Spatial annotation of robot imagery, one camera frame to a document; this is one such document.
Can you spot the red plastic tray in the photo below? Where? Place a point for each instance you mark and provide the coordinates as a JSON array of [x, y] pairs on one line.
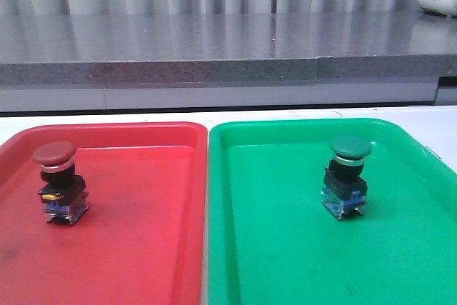
[[141, 240]]

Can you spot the red mushroom push button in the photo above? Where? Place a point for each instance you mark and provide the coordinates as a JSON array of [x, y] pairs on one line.
[[65, 195]]

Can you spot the green plastic tray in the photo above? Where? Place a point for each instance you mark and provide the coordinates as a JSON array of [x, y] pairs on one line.
[[271, 241]]

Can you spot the green mushroom push button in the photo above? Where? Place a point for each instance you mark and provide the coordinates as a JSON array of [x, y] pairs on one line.
[[344, 191]]

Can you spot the grey stone counter ledge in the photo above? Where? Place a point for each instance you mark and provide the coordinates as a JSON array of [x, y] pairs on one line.
[[164, 62]]

